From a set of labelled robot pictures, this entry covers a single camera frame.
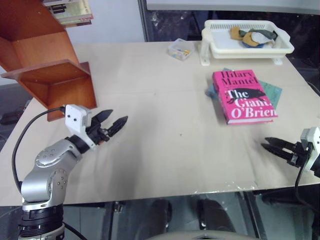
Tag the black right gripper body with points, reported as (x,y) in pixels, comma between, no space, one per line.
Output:
(298,153)

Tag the thick book with cream pages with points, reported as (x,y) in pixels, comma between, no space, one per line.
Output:
(75,11)

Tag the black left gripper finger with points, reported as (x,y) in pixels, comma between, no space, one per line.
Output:
(117,126)
(105,115)

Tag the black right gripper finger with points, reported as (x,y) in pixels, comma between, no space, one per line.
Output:
(276,151)
(278,143)

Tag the grey metal table bar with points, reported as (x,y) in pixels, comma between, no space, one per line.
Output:
(115,220)
(255,215)

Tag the pink hardcover book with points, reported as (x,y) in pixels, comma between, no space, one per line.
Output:
(240,100)

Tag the mustard yellow cloth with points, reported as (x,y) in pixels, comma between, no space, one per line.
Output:
(235,33)
(248,40)

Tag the dark green cloth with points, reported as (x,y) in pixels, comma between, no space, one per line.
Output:
(265,33)

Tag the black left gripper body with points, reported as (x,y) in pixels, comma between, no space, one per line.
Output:
(96,133)

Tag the white cloth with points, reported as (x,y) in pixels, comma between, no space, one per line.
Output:
(261,38)

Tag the brown wooden bookshelf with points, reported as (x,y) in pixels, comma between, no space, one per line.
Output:
(62,82)

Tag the teal book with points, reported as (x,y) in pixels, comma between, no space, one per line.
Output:
(272,93)

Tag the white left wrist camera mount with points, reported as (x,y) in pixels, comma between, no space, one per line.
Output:
(75,117)

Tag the clear plastic box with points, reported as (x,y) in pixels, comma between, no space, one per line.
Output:
(181,50)

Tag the grey metal window frame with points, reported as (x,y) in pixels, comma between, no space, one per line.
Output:
(144,22)

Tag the blue cloth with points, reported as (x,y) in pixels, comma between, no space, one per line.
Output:
(252,46)

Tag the white plastic basket rack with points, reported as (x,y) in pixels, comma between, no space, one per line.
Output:
(225,42)

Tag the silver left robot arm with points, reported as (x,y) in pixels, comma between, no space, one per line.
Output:
(47,180)

